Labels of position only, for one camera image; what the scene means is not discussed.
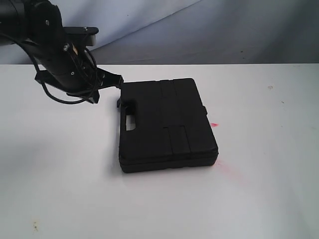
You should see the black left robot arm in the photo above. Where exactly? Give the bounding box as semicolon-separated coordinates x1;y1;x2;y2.
0;0;124;105

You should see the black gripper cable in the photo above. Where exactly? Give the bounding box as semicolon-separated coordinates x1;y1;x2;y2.
33;44;100;105

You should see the black plastic carry case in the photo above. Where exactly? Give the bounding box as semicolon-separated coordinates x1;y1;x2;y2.
118;78;219;173

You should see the white backdrop cloth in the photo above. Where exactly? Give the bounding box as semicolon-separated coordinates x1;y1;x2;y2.
0;0;319;65

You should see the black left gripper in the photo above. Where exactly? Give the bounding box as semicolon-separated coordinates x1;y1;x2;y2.
32;27;124;104

